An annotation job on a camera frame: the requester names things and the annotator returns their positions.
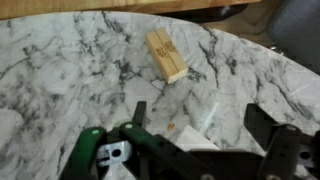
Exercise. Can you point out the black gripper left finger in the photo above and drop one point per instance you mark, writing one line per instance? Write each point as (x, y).
(143, 143)

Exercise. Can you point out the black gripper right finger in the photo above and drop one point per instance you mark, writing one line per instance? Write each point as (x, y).
(283, 146)

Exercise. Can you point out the light wooden block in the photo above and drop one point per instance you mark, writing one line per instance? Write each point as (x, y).
(166, 56)

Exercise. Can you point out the grey padded office chair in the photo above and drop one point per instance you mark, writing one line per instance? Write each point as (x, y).
(296, 30)

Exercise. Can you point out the light wooden board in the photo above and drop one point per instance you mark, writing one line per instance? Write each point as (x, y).
(100, 6)

